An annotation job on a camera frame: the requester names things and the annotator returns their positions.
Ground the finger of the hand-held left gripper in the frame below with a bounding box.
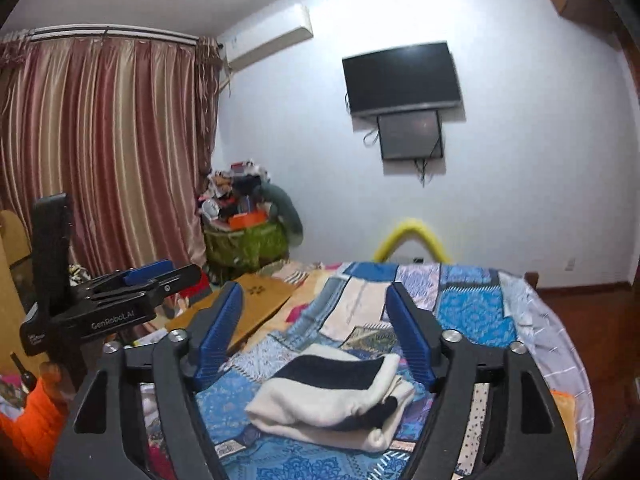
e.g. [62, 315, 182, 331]
[75, 260, 173, 293]
[100, 264, 203, 307]

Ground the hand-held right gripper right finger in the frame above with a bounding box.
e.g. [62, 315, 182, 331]
[386, 282, 573, 480]

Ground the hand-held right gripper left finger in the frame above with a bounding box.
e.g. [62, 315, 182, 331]
[47, 282, 245, 480]

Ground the cream navy striped knit sweater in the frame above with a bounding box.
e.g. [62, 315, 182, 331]
[245, 344, 416, 453]

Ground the light wooden board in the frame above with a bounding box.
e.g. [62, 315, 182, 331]
[0, 210, 33, 361]

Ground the bamboo folding lap desk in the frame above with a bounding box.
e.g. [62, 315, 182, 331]
[165, 272, 296, 356]

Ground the blue patchwork blanket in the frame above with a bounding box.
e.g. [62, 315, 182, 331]
[140, 260, 531, 480]

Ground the orange box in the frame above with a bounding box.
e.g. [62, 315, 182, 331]
[227, 211, 268, 231]

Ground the pile of mixed clutter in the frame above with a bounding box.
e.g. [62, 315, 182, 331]
[197, 160, 273, 226]

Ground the yellow foam tube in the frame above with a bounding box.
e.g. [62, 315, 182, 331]
[374, 217, 453, 264]

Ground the striped pink curtain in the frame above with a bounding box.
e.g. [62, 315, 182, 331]
[0, 35, 221, 281]

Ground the dark wine bottle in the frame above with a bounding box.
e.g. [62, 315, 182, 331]
[10, 352, 38, 392]

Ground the grey plush toy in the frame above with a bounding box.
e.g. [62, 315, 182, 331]
[252, 183, 304, 248]

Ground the grey striped bed sheet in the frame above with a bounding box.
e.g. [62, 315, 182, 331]
[500, 272, 593, 480]

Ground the orange fleece blanket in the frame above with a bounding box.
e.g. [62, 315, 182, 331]
[550, 390, 579, 441]

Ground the white curtain rod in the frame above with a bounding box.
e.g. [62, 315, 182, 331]
[0, 25, 201, 47]

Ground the small black wall monitor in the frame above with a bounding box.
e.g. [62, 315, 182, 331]
[376, 109, 446, 162]

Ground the white wall air conditioner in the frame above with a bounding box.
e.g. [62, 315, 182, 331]
[217, 4, 315, 72]

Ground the large black wall television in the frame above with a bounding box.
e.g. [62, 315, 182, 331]
[342, 41, 463, 117]

